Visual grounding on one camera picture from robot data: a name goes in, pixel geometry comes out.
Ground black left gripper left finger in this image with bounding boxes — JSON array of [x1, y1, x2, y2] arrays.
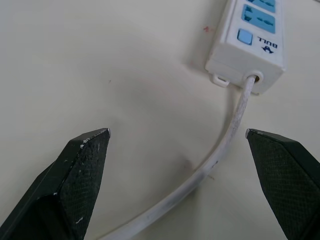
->
[[0, 127, 112, 240]]

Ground white power strip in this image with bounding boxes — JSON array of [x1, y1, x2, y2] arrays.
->
[[205, 0, 287, 96]]

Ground white power cable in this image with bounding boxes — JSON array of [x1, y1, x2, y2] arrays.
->
[[98, 74, 256, 240]]

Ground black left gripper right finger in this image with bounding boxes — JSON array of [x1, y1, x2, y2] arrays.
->
[[245, 128, 320, 240]]

